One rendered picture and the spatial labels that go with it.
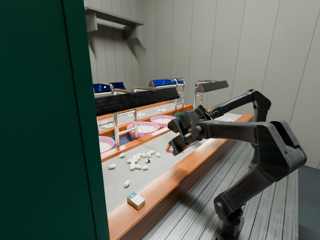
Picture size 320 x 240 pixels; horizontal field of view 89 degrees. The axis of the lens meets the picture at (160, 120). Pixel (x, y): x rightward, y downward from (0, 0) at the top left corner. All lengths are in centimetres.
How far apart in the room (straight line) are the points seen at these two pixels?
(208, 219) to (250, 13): 263
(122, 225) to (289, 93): 254
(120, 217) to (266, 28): 269
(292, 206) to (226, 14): 259
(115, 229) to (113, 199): 15
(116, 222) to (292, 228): 64
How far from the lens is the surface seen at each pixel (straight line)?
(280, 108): 279
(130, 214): 64
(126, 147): 103
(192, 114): 67
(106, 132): 131
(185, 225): 73
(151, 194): 70
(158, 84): 180
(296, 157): 49
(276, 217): 89
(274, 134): 45
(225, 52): 291
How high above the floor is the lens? 123
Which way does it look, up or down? 18 degrees down
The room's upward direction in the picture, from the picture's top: 1 degrees clockwise
